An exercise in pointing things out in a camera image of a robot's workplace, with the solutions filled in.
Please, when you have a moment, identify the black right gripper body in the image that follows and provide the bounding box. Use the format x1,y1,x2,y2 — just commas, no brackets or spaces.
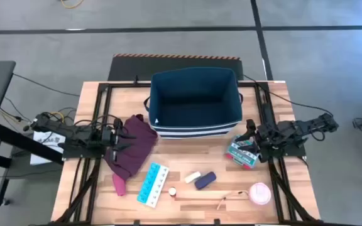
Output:
255,124,278,152

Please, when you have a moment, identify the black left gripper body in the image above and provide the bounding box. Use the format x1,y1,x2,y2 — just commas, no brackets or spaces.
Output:
101,118,121,151

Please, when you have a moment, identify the green red first aid box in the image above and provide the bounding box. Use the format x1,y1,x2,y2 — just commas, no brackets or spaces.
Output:
224,134,261,170

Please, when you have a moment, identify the maroon cloth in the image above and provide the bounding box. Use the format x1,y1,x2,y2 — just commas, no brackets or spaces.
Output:
104,114,159,181

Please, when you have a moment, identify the magenta bandage roll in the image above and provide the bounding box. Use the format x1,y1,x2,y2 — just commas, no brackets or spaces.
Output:
112,172,128,197

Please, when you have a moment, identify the pink round container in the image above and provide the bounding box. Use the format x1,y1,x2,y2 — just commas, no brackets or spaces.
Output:
248,182,272,206

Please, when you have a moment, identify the blue white pill organizer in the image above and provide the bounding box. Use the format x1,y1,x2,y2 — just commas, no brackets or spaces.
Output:
136,161,170,208

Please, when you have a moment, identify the beige rubber tourniquet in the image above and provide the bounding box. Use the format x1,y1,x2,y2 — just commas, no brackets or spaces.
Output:
216,189,250,210

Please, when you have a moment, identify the navy blue bandage roll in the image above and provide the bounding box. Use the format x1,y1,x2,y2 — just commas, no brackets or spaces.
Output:
194,171,217,190

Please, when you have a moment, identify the navy white striped fabric basket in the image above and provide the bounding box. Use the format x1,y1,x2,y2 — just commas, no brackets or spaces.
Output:
143,67,244,140

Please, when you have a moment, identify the white paper sheet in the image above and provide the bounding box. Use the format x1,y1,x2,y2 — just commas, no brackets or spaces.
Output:
30,131,66,166

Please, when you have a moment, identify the black floor mat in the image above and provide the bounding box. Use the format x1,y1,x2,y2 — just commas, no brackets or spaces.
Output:
107,53,244,82

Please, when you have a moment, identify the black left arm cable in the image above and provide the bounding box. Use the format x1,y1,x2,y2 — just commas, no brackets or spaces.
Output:
73,114,122,129

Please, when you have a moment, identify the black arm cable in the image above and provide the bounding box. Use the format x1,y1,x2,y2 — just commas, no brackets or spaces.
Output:
309,129,326,142
73,114,122,129

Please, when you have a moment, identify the black floor cable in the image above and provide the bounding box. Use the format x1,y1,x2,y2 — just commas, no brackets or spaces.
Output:
243,74,334,117
13,73,80,97

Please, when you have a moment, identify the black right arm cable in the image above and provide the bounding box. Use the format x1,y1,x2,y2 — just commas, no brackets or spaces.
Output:
309,129,326,142

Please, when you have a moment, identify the yellow floor cable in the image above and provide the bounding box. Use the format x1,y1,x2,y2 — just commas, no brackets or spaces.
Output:
60,0,84,9

